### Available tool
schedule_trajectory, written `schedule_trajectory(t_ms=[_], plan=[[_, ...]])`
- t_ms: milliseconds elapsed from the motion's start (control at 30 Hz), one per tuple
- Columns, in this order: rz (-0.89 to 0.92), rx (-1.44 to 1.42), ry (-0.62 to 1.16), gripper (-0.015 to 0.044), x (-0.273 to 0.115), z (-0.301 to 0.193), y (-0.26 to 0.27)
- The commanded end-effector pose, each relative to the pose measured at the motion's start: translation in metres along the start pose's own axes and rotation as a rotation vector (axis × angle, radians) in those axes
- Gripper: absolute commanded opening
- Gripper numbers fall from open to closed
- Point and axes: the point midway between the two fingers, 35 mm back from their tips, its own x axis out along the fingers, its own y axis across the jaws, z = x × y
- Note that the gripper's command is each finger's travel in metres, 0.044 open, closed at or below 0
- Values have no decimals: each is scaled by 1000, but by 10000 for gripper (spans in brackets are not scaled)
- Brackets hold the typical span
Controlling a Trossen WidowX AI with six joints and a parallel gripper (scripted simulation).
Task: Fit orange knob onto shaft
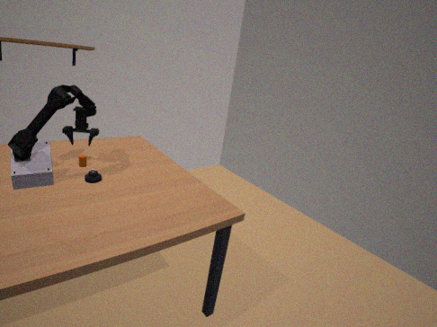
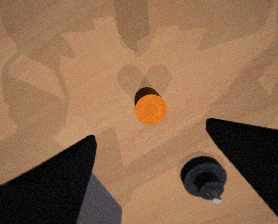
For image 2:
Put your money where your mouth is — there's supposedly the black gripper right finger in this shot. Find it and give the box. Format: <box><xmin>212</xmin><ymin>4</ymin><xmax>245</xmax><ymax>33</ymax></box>
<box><xmin>206</xmin><ymin>118</ymin><xmax>278</xmax><ymax>218</ymax></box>

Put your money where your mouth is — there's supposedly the orange knob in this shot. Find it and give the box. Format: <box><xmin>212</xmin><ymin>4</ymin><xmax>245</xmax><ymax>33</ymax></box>
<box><xmin>134</xmin><ymin>87</ymin><xmax>167</xmax><ymax>125</ymax></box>

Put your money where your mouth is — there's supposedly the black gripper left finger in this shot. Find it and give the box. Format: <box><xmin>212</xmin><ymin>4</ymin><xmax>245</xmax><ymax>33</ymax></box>
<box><xmin>0</xmin><ymin>135</ymin><xmax>97</xmax><ymax>224</ymax></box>

